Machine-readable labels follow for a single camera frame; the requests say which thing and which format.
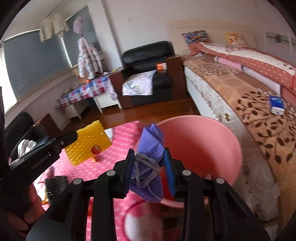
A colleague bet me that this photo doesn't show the blue tissue pack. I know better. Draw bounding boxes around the blue tissue pack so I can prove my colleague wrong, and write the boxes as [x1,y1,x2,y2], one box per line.
[269,95,285,115]

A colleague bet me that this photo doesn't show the floral cloth on armchair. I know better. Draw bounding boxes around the floral cloth on armchair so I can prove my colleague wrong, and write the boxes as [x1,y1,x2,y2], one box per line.
[122,70,157,96]

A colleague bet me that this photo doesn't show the white bed headboard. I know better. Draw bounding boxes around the white bed headboard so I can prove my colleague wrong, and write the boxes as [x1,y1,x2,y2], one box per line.
[167,19,256,56]

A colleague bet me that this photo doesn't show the pink plastic trash bucket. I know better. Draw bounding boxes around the pink plastic trash bucket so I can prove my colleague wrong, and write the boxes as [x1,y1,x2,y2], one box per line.
[156,115,242,207]

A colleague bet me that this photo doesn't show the orange box on armrest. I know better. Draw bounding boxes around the orange box on armrest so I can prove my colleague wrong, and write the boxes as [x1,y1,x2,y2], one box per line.
[156,62,167,71]

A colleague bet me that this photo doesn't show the pink polka dot blanket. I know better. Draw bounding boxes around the pink polka dot blanket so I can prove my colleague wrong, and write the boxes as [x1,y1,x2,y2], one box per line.
[27,124,165,240]

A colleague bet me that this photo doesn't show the hanging floral puffer jacket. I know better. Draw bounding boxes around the hanging floral puffer jacket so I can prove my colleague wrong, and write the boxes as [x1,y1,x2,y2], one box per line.
[77,37,103,80]

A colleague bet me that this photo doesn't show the plaid covered side table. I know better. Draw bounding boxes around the plaid covered side table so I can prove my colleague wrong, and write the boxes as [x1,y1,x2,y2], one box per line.
[56,76,122,119]

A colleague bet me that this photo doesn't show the left human hand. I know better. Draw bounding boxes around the left human hand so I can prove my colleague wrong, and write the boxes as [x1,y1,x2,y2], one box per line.
[4,184,45,237]

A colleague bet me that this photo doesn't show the window with grey blinds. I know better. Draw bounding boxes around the window with grey blinds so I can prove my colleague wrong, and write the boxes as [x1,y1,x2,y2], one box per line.
[1,1,101,111]

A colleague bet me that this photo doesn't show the purple face mask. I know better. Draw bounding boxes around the purple face mask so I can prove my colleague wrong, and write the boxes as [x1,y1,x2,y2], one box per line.
[129,123,165,202]

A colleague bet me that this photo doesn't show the black foam fruit net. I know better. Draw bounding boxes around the black foam fruit net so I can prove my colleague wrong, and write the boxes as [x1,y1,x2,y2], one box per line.
[45,176,68,204]

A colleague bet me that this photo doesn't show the bed with brown leaf blanket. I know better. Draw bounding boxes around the bed with brown leaf blanket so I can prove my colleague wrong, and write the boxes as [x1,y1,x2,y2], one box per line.
[181,54,295,226]

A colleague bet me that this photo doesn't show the black armchair by window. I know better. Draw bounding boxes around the black armchair by window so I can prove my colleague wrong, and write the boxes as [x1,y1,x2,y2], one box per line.
[5,112,61,161]

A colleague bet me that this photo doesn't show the yellow floral pillow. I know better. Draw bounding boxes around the yellow floral pillow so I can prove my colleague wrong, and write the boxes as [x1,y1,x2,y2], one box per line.
[225,33,248,47]

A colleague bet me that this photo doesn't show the hanging cream cardigan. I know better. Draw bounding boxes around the hanging cream cardigan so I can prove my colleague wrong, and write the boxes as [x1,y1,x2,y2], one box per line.
[39,13,69,43]

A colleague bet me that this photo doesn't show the white cloth on armchair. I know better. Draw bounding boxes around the white cloth on armchair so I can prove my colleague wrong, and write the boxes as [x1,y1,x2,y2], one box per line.
[18,139,37,157]

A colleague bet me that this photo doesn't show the yellow foam fruit net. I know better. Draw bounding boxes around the yellow foam fruit net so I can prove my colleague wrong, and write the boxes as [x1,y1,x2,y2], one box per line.
[65,120,112,166]

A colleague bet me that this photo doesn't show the black armchair by bed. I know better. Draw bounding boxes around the black armchair by bed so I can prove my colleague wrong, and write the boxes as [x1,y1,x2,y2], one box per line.
[110,41,187,108]

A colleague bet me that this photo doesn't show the hanging pink hat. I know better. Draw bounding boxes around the hanging pink hat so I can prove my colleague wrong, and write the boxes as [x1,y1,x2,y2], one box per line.
[73,16,85,36]

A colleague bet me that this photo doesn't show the colourful cartoon pillow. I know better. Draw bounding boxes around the colourful cartoon pillow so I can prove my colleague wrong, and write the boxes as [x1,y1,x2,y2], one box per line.
[182,30,210,46]

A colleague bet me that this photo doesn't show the rolled red polka dot quilt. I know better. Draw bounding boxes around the rolled red polka dot quilt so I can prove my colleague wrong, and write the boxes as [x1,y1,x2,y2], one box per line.
[189,42,295,107]

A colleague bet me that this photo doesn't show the white wardrobe doors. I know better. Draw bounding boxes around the white wardrobe doors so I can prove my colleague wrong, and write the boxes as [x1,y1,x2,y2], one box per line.
[254,1,295,64]

